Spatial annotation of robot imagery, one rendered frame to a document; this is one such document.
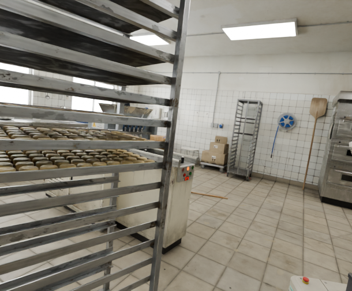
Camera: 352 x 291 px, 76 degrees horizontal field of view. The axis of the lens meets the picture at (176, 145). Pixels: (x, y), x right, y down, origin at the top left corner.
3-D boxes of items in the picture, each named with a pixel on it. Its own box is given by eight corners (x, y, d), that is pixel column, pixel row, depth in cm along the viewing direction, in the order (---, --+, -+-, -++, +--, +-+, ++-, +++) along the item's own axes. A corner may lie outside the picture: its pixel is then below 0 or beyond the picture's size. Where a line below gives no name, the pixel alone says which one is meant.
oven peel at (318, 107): (295, 187, 500) (311, 97, 498) (295, 187, 504) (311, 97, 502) (310, 191, 486) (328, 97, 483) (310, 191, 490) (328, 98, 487)
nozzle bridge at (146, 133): (86, 147, 237) (88, 115, 232) (136, 145, 295) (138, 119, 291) (105, 153, 217) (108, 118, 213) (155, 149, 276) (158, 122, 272)
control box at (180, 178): (175, 181, 199) (177, 166, 197) (190, 177, 219) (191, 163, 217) (179, 182, 197) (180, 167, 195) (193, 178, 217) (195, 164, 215)
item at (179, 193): (113, 228, 244) (120, 146, 233) (137, 219, 272) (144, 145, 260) (164, 257, 204) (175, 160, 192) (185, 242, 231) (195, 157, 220)
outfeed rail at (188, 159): (79, 134, 331) (79, 130, 330) (81, 134, 333) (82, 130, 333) (196, 164, 215) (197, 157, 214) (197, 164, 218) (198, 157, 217)
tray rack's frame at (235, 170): (231, 171, 587) (242, 101, 565) (252, 175, 565) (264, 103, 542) (225, 175, 530) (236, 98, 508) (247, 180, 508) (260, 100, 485)
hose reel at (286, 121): (289, 160, 531) (298, 114, 517) (289, 161, 516) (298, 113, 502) (270, 157, 551) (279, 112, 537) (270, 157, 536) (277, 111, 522)
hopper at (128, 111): (96, 115, 238) (97, 102, 236) (135, 119, 283) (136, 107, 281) (113, 118, 221) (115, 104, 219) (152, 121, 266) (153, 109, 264)
